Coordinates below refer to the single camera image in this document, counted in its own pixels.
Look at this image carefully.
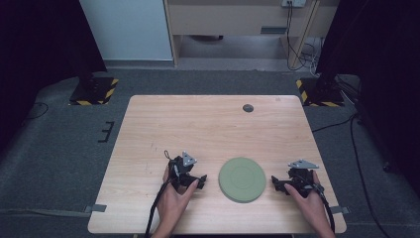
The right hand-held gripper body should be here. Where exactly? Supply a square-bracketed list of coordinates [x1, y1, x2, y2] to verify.
[286, 159, 320, 198]

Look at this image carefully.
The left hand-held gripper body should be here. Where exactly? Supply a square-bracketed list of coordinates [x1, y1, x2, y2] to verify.
[167, 151, 200, 190]

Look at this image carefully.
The person's right hand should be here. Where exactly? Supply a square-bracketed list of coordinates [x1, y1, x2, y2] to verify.
[283, 171, 331, 232]

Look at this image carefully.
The person's left hand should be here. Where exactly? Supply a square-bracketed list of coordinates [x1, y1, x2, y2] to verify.
[156, 165, 201, 232]

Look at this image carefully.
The black stand base striped tape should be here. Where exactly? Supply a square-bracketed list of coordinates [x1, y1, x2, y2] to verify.
[68, 76, 120, 107]
[295, 76, 345, 108]

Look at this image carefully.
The black curtain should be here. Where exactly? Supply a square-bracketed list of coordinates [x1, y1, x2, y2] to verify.
[0, 0, 108, 153]
[315, 0, 420, 197]

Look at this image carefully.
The white panel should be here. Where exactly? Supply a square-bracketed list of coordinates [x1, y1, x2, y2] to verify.
[78, 0, 174, 61]

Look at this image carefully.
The light wooden desk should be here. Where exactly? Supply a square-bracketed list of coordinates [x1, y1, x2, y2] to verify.
[163, 0, 341, 69]

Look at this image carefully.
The grey power strip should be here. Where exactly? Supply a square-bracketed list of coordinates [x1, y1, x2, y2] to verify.
[280, 0, 307, 9]

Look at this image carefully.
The right hand-held gripper black cable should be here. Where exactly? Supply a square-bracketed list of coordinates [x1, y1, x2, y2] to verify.
[313, 182, 336, 233]

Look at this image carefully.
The hand-held gripper black cable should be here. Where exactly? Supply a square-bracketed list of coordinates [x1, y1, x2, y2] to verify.
[144, 178, 173, 238]
[313, 182, 336, 233]

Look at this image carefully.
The left hand-held gripper black cable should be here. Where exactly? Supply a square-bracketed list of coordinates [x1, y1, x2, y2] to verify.
[144, 178, 173, 238]

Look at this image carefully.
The long black floor cable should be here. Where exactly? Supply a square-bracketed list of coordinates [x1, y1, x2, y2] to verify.
[311, 112, 385, 238]

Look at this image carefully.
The white cable bundle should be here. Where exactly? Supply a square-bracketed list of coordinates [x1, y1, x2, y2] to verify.
[300, 37, 325, 76]

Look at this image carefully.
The black power cable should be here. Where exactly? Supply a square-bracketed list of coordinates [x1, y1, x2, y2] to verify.
[285, 1, 311, 71]

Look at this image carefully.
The thin black floor cable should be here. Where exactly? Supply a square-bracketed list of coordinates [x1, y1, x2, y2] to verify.
[22, 101, 50, 127]

